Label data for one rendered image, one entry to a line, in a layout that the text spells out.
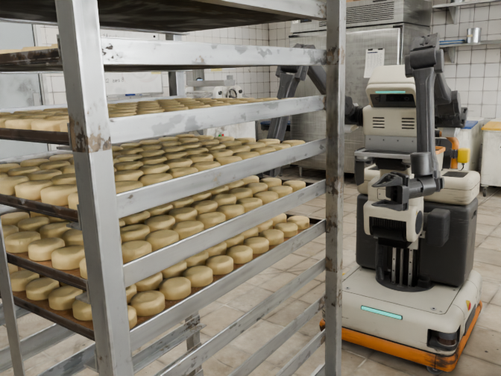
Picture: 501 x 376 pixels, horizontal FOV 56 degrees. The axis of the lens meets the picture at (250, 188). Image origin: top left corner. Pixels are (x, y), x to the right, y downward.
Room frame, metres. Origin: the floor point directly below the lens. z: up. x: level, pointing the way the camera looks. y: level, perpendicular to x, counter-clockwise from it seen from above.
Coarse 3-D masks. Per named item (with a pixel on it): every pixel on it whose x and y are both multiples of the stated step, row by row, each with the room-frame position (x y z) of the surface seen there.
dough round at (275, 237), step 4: (264, 232) 0.94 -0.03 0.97; (268, 232) 0.94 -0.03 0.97; (272, 232) 0.94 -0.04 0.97; (276, 232) 0.94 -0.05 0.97; (280, 232) 0.94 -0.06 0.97; (260, 236) 0.93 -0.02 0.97; (264, 236) 0.92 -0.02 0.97; (268, 236) 0.92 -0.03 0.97; (272, 236) 0.91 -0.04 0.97; (276, 236) 0.92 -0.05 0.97; (280, 236) 0.92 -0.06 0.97; (268, 240) 0.91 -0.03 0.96; (272, 240) 0.91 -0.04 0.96; (276, 240) 0.91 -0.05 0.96; (280, 240) 0.92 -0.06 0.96; (272, 244) 0.91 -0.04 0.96; (276, 244) 0.91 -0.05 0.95
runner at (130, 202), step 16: (304, 144) 0.93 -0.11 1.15; (320, 144) 0.98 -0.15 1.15; (240, 160) 0.76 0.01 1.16; (256, 160) 0.79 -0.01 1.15; (272, 160) 0.83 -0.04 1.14; (288, 160) 0.88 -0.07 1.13; (192, 176) 0.66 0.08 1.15; (208, 176) 0.69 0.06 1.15; (224, 176) 0.72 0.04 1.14; (240, 176) 0.75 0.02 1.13; (128, 192) 0.57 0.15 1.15; (144, 192) 0.59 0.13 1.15; (160, 192) 0.61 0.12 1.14; (176, 192) 0.63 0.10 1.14; (192, 192) 0.66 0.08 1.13; (128, 208) 0.56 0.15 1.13; (144, 208) 0.58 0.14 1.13; (80, 224) 0.51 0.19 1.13
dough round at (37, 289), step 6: (30, 282) 0.72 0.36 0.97; (36, 282) 0.72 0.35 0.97; (42, 282) 0.72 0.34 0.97; (48, 282) 0.72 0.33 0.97; (54, 282) 0.72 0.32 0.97; (30, 288) 0.70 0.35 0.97; (36, 288) 0.70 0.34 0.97; (42, 288) 0.70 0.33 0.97; (48, 288) 0.70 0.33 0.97; (54, 288) 0.71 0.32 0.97; (30, 294) 0.70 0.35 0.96; (36, 294) 0.70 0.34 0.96; (42, 294) 0.70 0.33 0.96; (36, 300) 0.70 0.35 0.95
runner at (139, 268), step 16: (304, 192) 0.93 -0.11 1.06; (320, 192) 0.99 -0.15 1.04; (256, 208) 0.79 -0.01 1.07; (272, 208) 0.83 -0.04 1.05; (288, 208) 0.88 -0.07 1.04; (224, 224) 0.72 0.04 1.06; (240, 224) 0.75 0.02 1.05; (256, 224) 0.79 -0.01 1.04; (192, 240) 0.66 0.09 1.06; (208, 240) 0.68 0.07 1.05; (224, 240) 0.72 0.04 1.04; (144, 256) 0.58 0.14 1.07; (160, 256) 0.60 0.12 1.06; (176, 256) 0.63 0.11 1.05; (128, 272) 0.56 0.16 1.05; (144, 272) 0.58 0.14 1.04
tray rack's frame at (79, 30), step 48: (96, 0) 0.51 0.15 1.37; (96, 48) 0.51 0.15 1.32; (96, 96) 0.50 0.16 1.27; (96, 144) 0.50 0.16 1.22; (96, 192) 0.49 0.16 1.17; (0, 240) 0.63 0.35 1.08; (96, 240) 0.49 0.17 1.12; (0, 288) 0.64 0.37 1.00; (96, 288) 0.50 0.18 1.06; (96, 336) 0.50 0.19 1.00
